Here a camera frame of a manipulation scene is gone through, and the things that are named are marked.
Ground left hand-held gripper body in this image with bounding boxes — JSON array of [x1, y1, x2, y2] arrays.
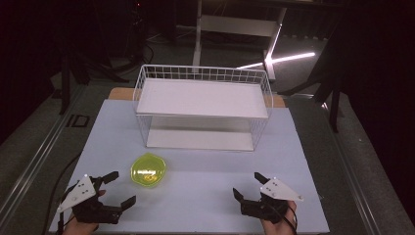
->
[[57, 174, 123, 225]]

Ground light blue table mat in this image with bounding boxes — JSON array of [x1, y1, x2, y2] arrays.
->
[[48, 99, 331, 235]]

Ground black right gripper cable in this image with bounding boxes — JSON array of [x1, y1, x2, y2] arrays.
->
[[277, 205, 299, 235]]

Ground white wire shelf rack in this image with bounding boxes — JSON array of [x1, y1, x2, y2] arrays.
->
[[132, 64, 274, 153]]

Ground metal floor rail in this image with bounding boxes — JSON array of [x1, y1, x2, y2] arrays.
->
[[321, 102, 415, 235], [0, 83, 86, 223]]

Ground black floor cables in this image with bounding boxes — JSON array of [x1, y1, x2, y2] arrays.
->
[[107, 30, 164, 74]]

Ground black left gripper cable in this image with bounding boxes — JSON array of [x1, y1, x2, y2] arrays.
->
[[41, 152, 83, 235]]

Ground person's left hand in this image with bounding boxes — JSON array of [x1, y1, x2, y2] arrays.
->
[[62, 189, 108, 235]]

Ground yellow-green translucent plate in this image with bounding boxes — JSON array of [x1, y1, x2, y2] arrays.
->
[[130, 152, 167, 189]]

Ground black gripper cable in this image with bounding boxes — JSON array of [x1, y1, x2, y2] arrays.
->
[[277, 205, 299, 235], [41, 152, 83, 235]]

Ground black stand legs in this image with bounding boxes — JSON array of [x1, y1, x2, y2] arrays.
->
[[277, 30, 347, 133], [58, 52, 131, 116]]

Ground person's right hand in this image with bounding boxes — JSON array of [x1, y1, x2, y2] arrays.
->
[[260, 200, 299, 235]]

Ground white metal desk frame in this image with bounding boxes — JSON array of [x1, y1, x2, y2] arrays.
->
[[191, 0, 289, 81]]

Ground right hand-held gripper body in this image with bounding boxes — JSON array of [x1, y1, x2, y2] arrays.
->
[[240, 176, 304, 225]]

